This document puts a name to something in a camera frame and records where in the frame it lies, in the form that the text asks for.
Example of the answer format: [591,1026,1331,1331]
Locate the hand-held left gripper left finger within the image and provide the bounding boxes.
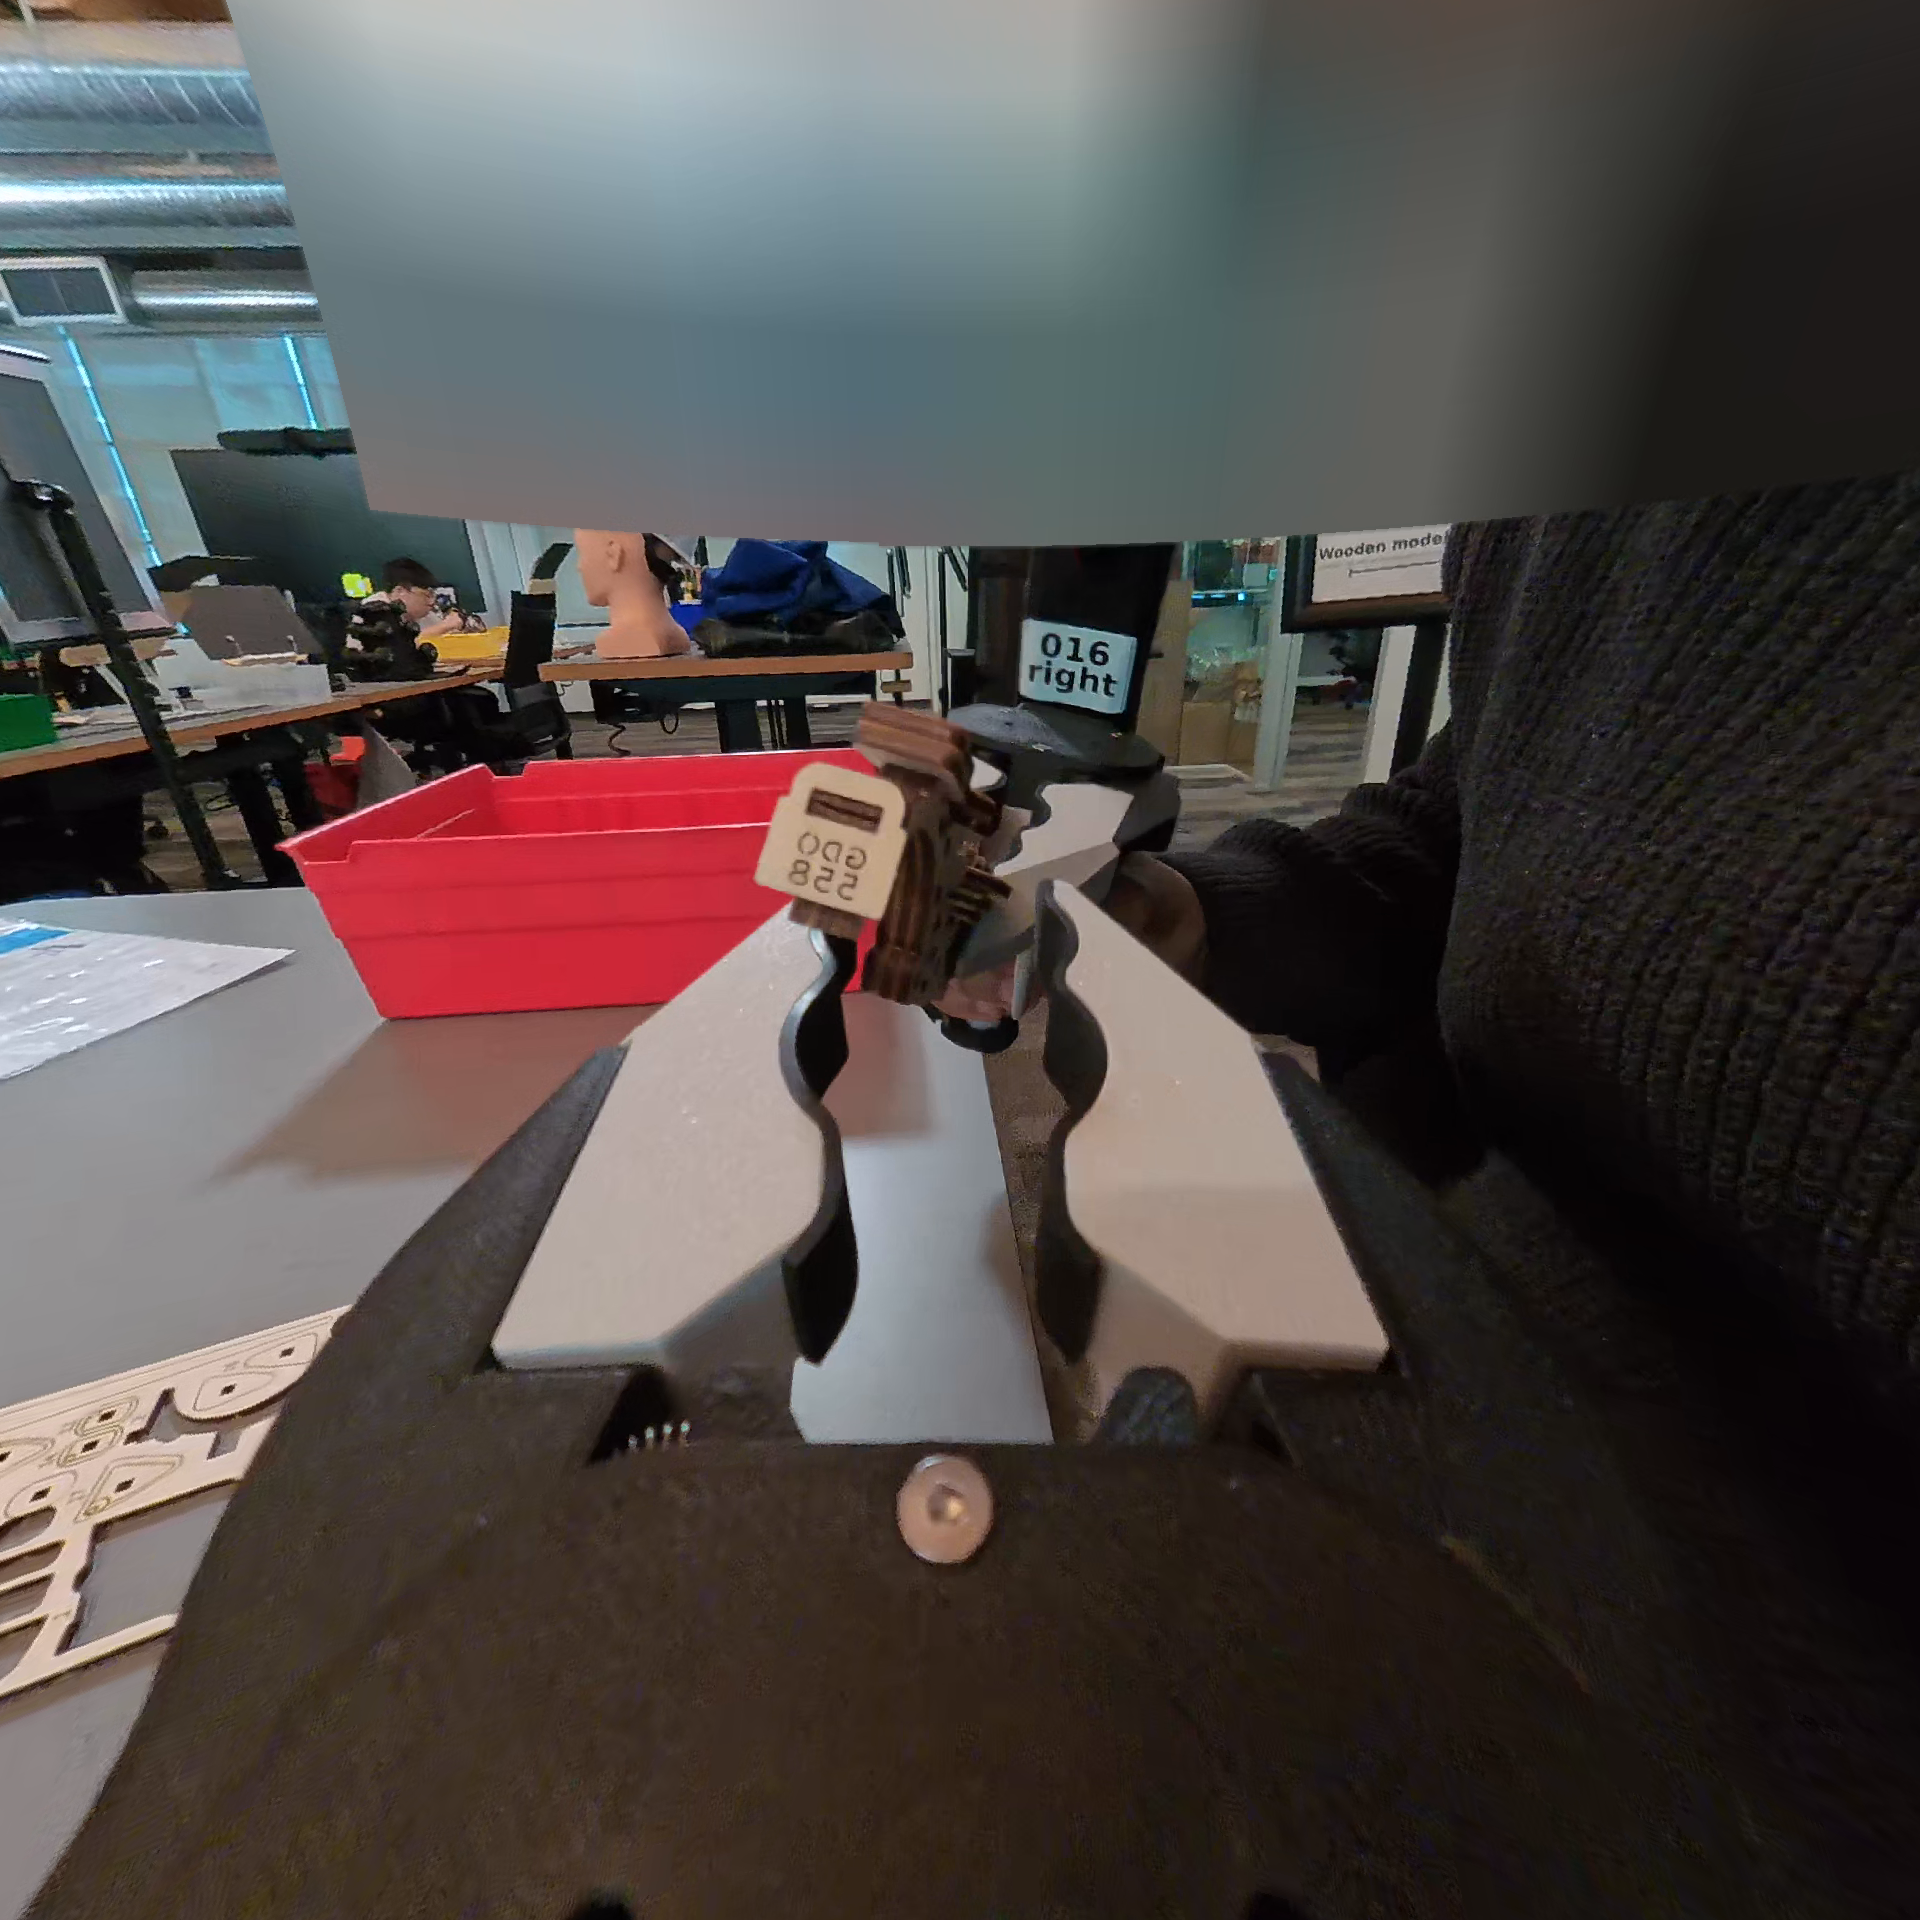
[492,897,862,1374]

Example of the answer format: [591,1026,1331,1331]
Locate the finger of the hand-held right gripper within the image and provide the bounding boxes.
[964,755,1054,868]
[993,785,1140,889]

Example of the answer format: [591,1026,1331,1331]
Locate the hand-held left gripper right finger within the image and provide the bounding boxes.
[1024,882,1389,1430]

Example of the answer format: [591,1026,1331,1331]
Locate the wooden model assembly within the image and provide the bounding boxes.
[752,703,1017,1010]

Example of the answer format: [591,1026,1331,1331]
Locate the person's right forearm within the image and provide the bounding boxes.
[1170,733,1467,1087]

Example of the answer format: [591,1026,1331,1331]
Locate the grey desk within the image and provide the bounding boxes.
[0,887,1062,1911]

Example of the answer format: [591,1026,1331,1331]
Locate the person's right hand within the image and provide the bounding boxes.
[1098,856,1212,985]

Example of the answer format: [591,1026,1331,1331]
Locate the blue jacket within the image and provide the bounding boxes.
[696,539,903,645]

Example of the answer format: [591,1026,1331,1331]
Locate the framed marker sign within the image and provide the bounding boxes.
[1276,520,1459,636]

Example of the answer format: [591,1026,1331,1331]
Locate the red plastic bin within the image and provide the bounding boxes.
[278,749,879,1025]

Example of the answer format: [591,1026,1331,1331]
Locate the background wooden table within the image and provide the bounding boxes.
[539,641,916,758]

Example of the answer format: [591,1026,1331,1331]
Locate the mannequin head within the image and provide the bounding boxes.
[572,526,696,663]

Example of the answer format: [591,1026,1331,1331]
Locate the black office chair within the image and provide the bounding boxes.
[500,590,581,758]

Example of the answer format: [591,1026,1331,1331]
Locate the white printed paper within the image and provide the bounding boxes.
[0,919,297,1081]

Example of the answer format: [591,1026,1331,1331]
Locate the long wooden table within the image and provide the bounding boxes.
[0,669,507,785]

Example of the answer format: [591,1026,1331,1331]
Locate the wooden parts sheet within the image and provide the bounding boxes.
[0,1305,356,1706]

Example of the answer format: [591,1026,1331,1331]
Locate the large black monitor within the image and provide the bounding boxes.
[168,447,490,612]

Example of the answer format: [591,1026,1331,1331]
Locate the black tripod stand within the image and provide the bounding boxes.
[0,463,246,889]

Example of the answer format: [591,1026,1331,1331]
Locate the silver ventilation ducts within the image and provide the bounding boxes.
[0,58,324,325]

